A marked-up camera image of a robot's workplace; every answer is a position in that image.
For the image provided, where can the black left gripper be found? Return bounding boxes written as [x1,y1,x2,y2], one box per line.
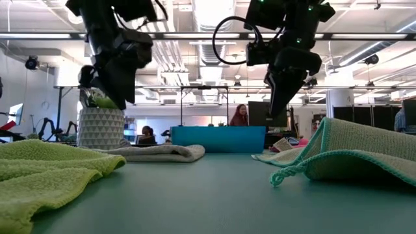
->
[77,34,137,111]

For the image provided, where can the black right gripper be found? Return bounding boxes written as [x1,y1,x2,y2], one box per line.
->
[263,46,323,118]

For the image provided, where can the grey microfiber towel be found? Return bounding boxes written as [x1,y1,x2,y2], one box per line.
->
[84,138,207,163]

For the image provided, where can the pale green teal-edged towel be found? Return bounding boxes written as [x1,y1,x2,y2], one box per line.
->
[252,116,416,189]

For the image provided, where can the lime green microfiber towel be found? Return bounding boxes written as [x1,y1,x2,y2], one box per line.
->
[0,139,127,234]

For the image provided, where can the pink microfiber towel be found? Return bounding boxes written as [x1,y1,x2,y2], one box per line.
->
[268,136,310,153]

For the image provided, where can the black computer monitor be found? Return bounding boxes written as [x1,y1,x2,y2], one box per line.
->
[248,100,289,128]

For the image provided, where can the succulent in patterned white pot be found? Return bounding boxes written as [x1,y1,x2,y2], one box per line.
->
[76,87,126,150]

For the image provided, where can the person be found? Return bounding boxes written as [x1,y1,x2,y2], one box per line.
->
[394,109,416,133]
[229,103,250,127]
[138,125,157,145]

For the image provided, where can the white round column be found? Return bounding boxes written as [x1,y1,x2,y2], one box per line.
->
[326,89,355,118]

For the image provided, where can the black overhead crossbar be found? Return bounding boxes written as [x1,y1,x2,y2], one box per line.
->
[0,31,416,42]

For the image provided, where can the black background robot arms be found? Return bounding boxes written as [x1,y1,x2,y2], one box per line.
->
[38,117,79,142]

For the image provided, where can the blue plastic bin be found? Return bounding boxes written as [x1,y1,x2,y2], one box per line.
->
[170,125,267,154]

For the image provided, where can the black partition panels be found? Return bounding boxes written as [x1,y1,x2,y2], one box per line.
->
[333,104,404,132]

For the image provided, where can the tilted bright monitor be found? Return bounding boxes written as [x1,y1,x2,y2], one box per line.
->
[7,103,25,127]

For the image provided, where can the green table mat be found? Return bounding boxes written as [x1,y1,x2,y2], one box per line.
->
[29,151,416,234]

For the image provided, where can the dark computer monitor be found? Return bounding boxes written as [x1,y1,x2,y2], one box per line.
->
[402,99,416,127]

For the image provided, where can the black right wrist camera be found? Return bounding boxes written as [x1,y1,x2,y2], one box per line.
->
[246,41,276,67]

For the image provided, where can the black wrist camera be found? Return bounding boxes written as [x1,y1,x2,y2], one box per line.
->
[246,41,276,67]
[112,28,154,70]

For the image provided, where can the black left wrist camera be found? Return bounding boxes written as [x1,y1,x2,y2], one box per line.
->
[112,28,154,70]

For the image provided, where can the black frame stand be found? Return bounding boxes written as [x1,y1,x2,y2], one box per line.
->
[53,84,82,142]
[179,84,230,127]

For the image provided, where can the black right camera cable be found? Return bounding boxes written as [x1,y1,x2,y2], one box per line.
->
[212,16,263,66]

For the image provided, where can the grey ceiling duct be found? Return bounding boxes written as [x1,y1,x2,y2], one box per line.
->
[328,12,416,71]

